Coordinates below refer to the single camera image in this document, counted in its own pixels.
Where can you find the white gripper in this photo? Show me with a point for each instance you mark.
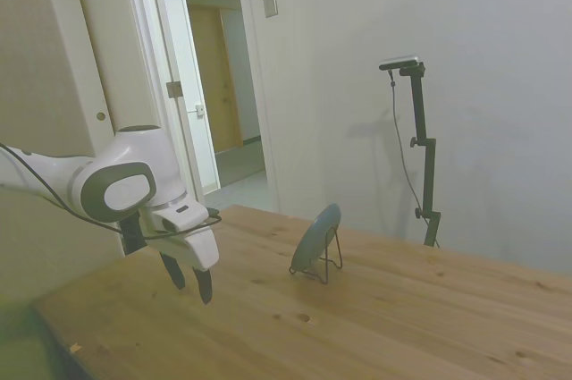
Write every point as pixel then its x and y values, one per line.
pixel 201 250

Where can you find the blue-grey round plate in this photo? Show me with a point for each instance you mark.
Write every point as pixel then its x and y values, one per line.
pixel 317 237

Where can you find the metal door hinge plate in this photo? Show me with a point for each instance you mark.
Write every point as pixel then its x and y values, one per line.
pixel 174 89

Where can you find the brown wooden hallway door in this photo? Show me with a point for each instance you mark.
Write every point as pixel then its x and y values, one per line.
pixel 210 85

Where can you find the white door leaf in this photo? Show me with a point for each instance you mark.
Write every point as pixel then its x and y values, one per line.
pixel 53 62

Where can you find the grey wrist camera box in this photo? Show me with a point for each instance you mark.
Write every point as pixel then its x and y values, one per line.
pixel 187 217

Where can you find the black wrist bracket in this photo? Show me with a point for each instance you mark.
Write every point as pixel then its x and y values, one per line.
pixel 132 237

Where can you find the white door frame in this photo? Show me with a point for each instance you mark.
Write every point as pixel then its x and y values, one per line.
pixel 163 40

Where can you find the black jointed camera stand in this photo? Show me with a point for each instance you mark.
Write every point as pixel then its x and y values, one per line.
pixel 429 174

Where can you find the grey wall switch plate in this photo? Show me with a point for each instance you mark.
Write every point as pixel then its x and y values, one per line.
pixel 269 1

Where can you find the grey exterior camera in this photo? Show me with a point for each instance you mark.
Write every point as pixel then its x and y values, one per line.
pixel 400 61

